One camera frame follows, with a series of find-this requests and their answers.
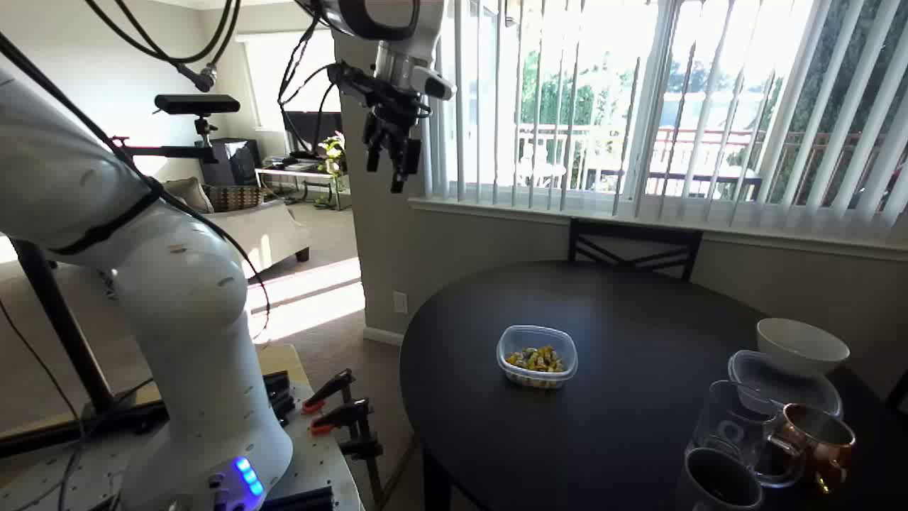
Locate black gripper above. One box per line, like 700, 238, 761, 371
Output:
359, 86, 429, 195

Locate clear plastic candy container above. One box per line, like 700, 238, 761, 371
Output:
493, 320, 582, 391

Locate white ceramic bowl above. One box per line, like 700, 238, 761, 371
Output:
751, 316, 853, 381

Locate green houseplant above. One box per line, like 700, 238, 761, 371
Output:
315, 132, 354, 214

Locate black monitor screen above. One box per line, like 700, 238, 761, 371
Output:
280, 109, 344, 154

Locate woven basket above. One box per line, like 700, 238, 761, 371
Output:
202, 183, 263, 214

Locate beige pillow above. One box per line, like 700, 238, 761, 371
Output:
162, 173, 219, 215

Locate dark wooden chair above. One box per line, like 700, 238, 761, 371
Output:
564, 215, 706, 285

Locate black clamp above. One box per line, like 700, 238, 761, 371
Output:
260, 370, 297, 427

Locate white vertical window blinds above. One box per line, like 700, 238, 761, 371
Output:
419, 0, 908, 230

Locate light robot mounting table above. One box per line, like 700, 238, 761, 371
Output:
0, 339, 368, 511

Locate black stand pole with base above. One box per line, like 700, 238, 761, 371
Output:
5, 235, 175, 459

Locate clear glass pitcher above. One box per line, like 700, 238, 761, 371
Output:
686, 377, 788, 492

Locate black cup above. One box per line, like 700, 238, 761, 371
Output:
673, 447, 767, 511

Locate copper mug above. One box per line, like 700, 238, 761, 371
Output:
764, 401, 860, 498

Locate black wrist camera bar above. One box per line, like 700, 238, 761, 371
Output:
325, 59, 456, 109

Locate black wrist cable bundle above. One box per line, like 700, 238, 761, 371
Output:
276, 14, 334, 109

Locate black camera tripod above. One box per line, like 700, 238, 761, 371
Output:
111, 110, 222, 164

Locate black stereo camera bar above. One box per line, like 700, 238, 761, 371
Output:
154, 92, 245, 120

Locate black overhead cable loop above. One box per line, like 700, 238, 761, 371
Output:
83, 0, 246, 93

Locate red handled bar clamp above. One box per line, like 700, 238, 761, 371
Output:
308, 394, 386, 467
301, 366, 357, 417

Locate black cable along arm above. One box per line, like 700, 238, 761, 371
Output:
0, 34, 276, 346

